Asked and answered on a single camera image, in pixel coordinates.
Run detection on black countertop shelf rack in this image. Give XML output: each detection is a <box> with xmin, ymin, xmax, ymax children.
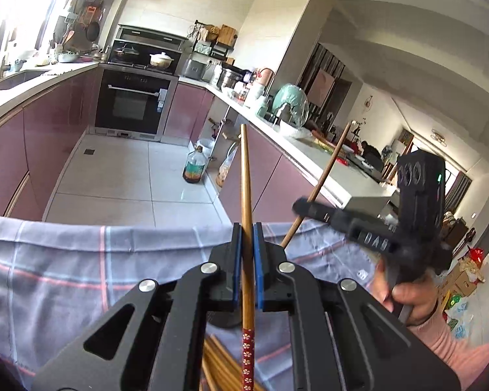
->
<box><xmin>187</xmin><ymin>20</ymin><xmax>238</xmax><ymax>63</ymax></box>

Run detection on brown oil bottle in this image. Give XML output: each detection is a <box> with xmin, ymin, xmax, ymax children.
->
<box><xmin>183</xmin><ymin>146</ymin><xmax>207</xmax><ymax>184</ymax></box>

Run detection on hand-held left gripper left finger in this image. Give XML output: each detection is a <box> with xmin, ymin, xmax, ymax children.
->
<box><xmin>30</xmin><ymin>223</ymin><xmax>243</xmax><ymax>391</ymax></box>

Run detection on pink kettle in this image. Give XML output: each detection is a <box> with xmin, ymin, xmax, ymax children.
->
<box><xmin>256</xmin><ymin>67</ymin><xmax>276</xmax><ymax>87</ymax></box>

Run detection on silver rice cooker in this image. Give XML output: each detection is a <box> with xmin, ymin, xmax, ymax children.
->
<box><xmin>185</xmin><ymin>59</ymin><xmax>211</xmax><ymax>80</ymax></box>

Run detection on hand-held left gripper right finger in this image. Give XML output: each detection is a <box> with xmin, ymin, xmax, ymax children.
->
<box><xmin>253</xmin><ymin>222</ymin><xmax>461</xmax><ymax>391</ymax></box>

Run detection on clear plastic bag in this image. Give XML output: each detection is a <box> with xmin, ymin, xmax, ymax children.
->
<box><xmin>215</xmin><ymin>142</ymin><xmax>242</xmax><ymax>189</ymax></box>

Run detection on black built-in oven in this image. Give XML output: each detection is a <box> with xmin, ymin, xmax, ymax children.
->
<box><xmin>95</xmin><ymin>68</ymin><xmax>178</xmax><ymax>139</ymax></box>

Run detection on cardboard box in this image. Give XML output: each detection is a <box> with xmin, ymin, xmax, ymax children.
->
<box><xmin>444</xmin><ymin>248</ymin><xmax>486</xmax><ymax>311</ymax></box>

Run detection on white bucket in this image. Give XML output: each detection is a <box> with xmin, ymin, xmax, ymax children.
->
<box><xmin>197</xmin><ymin>138</ymin><xmax>216</xmax><ymax>160</ymax></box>

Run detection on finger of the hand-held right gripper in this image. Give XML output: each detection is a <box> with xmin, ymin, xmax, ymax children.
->
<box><xmin>292</xmin><ymin>196</ymin><xmax>348</xmax><ymax>229</ymax></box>

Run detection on stainless steel pot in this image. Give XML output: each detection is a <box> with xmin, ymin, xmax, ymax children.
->
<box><xmin>220</xmin><ymin>67</ymin><xmax>246</xmax><ymax>91</ymax></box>

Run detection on grey plaid cloth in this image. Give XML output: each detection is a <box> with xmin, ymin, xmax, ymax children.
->
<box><xmin>0</xmin><ymin>212</ymin><xmax>380</xmax><ymax>391</ymax></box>

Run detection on black lidded pot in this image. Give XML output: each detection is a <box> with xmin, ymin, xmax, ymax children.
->
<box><xmin>113</xmin><ymin>45</ymin><xmax>140</xmax><ymax>61</ymax></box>

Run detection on white casserole pot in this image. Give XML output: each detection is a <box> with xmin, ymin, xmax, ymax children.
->
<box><xmin>149</xmin><ymin>51</ymin><xmax>175</xmax><ymax>68</ymax></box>

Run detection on green food cover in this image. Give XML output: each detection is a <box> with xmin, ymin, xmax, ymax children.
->
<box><xmin>271</xmin><ymin>83</ymin><xmax>310</xmax><ymax>128</ymax></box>

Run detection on person's right forearm pink sleeve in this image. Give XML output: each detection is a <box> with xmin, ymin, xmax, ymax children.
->
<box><xmin>407</xmin><ymin>301</ymin><xmax>489</xmax><ymax>391</ymax></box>

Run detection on person's right hand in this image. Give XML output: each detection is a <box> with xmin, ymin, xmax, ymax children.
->
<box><xmin>371</xmin><ymin>258</ymin><xmax>439</xmax><ymax>327</ymax></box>

